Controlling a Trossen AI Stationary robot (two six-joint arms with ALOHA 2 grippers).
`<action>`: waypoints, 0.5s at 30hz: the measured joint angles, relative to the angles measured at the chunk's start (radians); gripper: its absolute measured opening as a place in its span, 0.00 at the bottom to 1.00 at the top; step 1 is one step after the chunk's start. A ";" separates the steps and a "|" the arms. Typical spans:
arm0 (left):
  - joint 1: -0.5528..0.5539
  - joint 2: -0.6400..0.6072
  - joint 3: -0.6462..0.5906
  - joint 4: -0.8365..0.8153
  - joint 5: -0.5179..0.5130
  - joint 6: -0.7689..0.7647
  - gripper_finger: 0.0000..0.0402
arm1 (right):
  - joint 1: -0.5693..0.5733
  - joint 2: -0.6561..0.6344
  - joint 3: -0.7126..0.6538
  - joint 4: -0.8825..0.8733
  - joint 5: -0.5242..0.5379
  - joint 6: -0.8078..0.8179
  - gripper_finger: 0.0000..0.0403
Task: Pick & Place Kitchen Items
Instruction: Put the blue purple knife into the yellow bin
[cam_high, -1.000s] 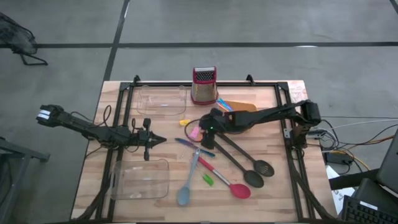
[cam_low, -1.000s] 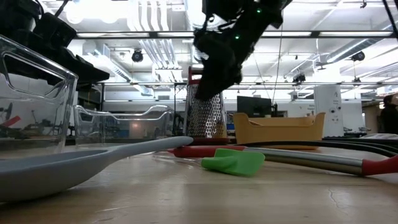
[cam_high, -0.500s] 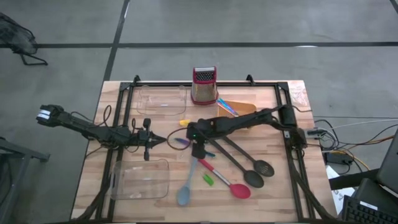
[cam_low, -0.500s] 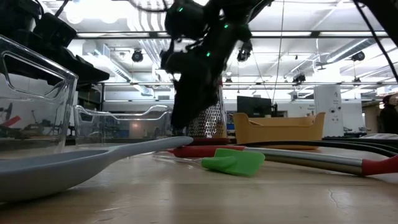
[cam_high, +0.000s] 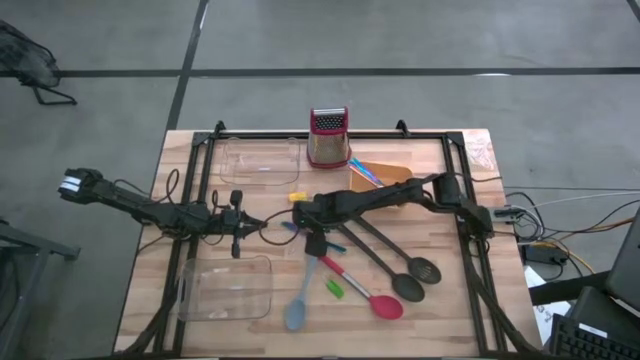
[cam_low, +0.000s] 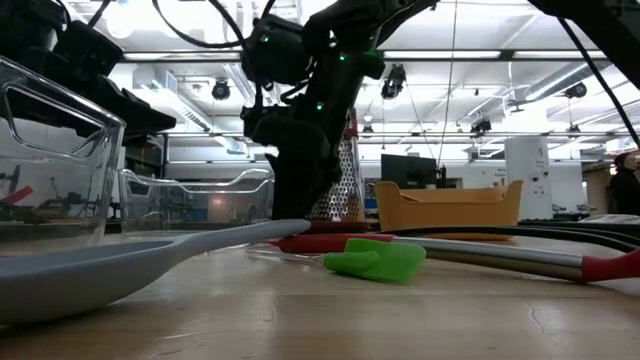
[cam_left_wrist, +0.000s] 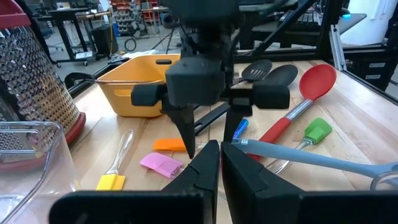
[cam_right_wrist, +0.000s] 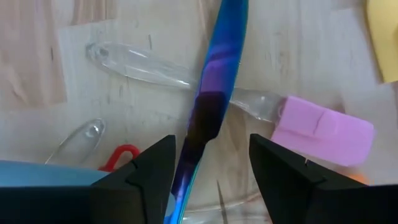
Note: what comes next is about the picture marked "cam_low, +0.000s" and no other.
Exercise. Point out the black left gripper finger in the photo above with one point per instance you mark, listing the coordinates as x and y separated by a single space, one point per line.
135 127
135 102

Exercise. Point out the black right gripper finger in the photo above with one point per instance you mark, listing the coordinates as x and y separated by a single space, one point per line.
290 190
325 180

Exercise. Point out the green small clip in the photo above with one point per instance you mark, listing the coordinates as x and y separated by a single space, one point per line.
380 260

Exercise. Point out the clear plastic container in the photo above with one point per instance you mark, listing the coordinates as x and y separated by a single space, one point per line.
60 210
200 210

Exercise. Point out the grey-blue silicone spoon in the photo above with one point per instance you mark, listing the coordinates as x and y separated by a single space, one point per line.
75 280

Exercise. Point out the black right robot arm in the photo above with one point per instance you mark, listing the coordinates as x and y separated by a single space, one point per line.
360 20

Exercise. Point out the red steel box grater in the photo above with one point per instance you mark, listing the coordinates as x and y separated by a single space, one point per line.
345 200

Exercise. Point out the black computer monitor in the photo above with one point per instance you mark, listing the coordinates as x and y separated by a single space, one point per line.
407 172

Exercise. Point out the black ceiling spotlight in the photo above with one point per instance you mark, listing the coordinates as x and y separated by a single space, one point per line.
221 91
481 126
576 90

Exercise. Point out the yellow plastic bin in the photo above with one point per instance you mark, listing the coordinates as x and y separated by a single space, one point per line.
450 212

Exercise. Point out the clear plastic bag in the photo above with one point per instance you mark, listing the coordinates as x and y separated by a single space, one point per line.
615 218

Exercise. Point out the person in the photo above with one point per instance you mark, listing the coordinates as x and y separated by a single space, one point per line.
625 190

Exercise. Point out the black overhead camera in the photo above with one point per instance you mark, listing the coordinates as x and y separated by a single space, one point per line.
395 80

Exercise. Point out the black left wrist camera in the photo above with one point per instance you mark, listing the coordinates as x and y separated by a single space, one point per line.
90 47

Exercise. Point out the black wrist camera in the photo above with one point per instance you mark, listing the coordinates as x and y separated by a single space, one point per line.
277 50
90 47

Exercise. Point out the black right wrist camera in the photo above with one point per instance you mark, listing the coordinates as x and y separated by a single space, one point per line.
277 50

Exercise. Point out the black overhead frame beam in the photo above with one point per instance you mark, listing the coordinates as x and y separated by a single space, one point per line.
510 55

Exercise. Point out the black aluminium table frame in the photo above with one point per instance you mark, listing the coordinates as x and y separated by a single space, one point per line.
550 222

